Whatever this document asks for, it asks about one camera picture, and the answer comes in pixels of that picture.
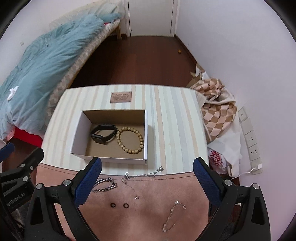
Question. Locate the teal blue duvet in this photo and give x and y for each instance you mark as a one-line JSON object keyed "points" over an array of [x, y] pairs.
{"points": [[41, 69]]}

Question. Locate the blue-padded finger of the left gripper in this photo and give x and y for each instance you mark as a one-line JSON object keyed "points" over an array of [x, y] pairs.
{"points": [[6, 151]]}

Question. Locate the white wall socket strip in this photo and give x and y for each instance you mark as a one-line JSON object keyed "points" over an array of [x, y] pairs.
{"points": [[251, 142]]}

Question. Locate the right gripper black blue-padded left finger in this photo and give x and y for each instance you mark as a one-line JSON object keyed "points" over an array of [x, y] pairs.
{"points": [[42, 222]]}

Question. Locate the black smart watch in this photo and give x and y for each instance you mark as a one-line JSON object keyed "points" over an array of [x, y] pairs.
{"points": [[103, 133]]}

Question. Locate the brown label patch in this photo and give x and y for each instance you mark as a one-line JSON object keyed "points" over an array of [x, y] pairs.
{"points": [[121, 97]]}

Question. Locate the white bag red print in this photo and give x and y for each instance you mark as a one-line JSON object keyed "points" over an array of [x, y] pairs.
{"points": [[217, 162]]}

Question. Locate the white door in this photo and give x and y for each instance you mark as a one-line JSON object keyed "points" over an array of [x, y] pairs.
{"points": [[151, 17]]}

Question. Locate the checkered beige pink cloth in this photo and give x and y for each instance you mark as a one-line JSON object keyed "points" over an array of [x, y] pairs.
{"points": [[218, 107]]}

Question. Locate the white cardboard box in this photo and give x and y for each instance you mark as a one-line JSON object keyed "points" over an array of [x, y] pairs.
{"points": [[115, 136]]}

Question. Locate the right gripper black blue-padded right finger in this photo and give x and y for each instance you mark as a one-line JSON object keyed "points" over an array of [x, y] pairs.
{"points": [[241, 212]]}

